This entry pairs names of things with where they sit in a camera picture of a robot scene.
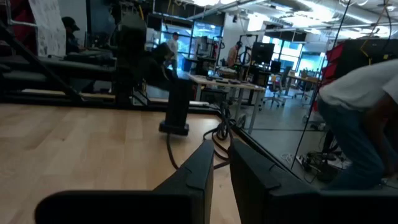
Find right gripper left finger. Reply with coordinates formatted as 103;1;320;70
34;139;215;224

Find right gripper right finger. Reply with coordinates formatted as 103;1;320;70
229;139;398;224

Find black tower power strip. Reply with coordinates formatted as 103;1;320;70
158;77;194;136

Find person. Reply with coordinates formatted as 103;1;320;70
226;40;244;68
61;16;88;55
165;32;180;75
317;58;398;191

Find white floor power strip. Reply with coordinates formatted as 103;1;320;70
295;154;324;172

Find black floor equipment box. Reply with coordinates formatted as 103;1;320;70
306;151;342;184

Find wooden desk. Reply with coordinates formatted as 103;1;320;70
285;73;321;100
186;73;267;135

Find dark grey side table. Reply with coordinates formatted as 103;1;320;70
0;55;116;93

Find black computer monitor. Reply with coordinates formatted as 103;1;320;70
251;42;276;65

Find office chair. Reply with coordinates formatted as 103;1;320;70
263;65;294;109

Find white paper board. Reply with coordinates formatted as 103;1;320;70
27;0;67;57

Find red storage bins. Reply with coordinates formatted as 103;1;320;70
321;42;346;82

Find black partition panel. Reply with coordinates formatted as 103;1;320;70
335;39;398;79

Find white coiled cable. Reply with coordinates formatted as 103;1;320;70
280;151;295;165

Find black power strip cable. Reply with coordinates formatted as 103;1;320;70
165;101;248;171

